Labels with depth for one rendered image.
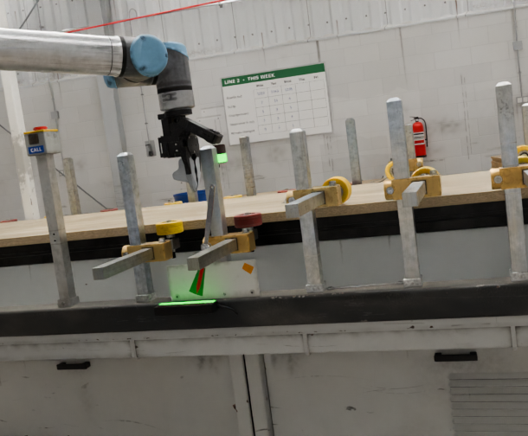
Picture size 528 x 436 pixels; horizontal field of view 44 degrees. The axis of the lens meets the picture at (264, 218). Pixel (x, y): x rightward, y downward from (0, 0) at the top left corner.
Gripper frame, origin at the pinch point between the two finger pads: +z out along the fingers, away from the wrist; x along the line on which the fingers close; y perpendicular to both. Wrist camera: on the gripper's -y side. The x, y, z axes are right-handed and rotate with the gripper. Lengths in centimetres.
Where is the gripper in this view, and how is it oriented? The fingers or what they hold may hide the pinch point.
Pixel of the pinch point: (196, 187)
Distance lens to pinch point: 170.9
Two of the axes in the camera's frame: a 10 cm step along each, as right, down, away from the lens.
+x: -3.0, 1.4, -9.4
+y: -9.5, 0.9, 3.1
